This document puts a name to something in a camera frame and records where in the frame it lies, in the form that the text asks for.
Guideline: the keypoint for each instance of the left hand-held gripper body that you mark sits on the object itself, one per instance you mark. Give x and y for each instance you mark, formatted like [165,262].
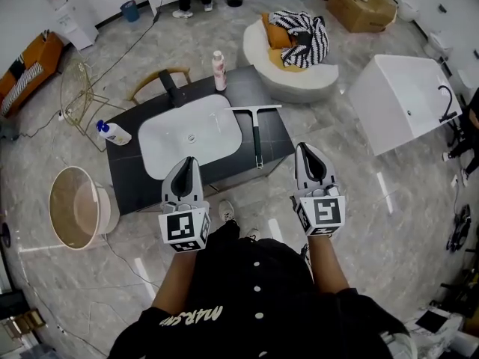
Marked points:
[183,226]

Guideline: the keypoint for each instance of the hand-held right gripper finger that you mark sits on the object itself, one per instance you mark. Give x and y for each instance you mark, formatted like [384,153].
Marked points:
[330,176]
[299,178]

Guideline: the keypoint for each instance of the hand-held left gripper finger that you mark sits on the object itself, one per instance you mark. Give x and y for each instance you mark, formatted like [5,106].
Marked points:
[199,189]
[167,191]

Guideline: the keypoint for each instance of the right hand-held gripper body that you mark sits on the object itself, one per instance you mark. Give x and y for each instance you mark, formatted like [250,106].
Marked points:
[323,211]

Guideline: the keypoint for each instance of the person's left forearm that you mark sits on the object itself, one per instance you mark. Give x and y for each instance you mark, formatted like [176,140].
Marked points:
[176,279]

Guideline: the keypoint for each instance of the person's right forearm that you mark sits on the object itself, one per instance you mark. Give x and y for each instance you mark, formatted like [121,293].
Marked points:
[329,267]

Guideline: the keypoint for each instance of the person's left white shoe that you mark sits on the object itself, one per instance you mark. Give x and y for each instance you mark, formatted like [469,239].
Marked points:
[226,211]

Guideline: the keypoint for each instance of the person's white shoe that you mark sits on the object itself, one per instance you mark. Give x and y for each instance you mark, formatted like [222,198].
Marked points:
[253,234]
[226,211]

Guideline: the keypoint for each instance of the white sink basin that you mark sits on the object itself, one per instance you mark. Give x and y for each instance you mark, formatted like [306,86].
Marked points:
[179,152]

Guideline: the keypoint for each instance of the wooden vanity cabinet, dark top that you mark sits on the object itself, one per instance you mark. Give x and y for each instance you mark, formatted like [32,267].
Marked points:
[125,178]

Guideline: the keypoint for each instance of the person's right white shoe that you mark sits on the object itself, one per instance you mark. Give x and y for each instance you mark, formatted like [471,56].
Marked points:
[253,234]

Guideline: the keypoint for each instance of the white pump bottle, blue cap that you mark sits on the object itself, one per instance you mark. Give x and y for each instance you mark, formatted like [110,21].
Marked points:
[116,135]

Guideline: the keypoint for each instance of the white round lounge chair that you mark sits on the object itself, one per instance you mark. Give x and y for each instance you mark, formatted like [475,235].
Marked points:
[299,84]

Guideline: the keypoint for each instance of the round beige basin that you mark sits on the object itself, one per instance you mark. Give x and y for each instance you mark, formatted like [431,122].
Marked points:
[75,208]

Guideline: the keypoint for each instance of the white bathtub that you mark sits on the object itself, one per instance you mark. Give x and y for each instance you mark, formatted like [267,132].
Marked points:
[396,103]

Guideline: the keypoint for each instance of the black sink faucet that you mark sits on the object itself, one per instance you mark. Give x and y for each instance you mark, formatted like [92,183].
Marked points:
[172,88]

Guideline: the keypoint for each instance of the curved wooden chair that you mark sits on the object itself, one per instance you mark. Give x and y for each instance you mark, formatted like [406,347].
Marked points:
[147,82]

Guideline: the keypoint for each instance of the person's black buttoned shirt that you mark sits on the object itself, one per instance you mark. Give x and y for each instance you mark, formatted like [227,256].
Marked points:
[262,312]

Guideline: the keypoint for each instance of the pink bottle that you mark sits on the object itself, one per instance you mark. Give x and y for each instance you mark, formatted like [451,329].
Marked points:
[219,73]

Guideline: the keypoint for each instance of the white power strip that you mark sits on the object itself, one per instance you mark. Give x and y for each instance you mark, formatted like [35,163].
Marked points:
[64,115]

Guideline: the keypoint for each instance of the black wheeled device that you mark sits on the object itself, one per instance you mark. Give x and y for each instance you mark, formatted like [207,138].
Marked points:
[459,228]

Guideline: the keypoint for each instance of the black and white striped blanket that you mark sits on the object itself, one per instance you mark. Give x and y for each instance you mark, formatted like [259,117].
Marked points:
[303,39]

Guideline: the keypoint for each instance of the black bathtub faucet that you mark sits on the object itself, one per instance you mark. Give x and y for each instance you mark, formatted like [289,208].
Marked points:
[449,105]

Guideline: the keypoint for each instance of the orange cushion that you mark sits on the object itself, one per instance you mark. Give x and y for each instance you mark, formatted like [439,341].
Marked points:
[278,36]

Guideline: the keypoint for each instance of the large cardboard box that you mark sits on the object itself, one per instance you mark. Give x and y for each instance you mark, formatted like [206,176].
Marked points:
[361,13]

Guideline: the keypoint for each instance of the black round stand base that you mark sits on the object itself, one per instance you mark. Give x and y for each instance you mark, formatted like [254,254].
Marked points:
[5,234]

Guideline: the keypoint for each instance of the marble side table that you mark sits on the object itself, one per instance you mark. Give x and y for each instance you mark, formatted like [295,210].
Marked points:
[438,335]

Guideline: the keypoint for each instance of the white toilet with cistern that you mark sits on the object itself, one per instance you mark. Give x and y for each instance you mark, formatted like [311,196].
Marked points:
[439,45]

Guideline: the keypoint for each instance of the striped sofa cushion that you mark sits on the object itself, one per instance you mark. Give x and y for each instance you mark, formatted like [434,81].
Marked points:
[20,88]

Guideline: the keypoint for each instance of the blue waste bin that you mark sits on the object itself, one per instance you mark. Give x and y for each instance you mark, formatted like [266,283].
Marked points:
[130,11]

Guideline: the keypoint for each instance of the round white toilet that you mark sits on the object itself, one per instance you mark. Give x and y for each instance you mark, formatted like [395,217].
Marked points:
[408,9]

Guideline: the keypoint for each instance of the wooden crate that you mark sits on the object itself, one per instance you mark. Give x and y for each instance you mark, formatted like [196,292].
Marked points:
[26,324]

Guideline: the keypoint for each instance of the orange sofa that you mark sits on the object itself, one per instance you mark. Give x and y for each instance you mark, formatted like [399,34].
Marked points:
[45,52]

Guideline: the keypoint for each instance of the white water dispenser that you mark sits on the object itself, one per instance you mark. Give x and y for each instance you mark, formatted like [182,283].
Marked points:
[73,21]

